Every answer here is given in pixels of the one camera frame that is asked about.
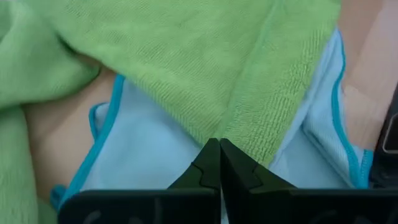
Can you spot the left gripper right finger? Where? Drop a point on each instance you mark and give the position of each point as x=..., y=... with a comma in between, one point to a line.
x=280, y=205

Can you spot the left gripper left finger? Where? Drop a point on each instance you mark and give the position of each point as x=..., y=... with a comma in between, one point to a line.
x=186, y=205

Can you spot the light blue microfiber towel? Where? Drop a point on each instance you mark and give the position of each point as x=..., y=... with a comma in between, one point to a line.
x=140, y=155

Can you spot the green microfiber towel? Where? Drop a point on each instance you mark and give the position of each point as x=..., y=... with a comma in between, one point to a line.
x=186, y=62
x=31, y=62

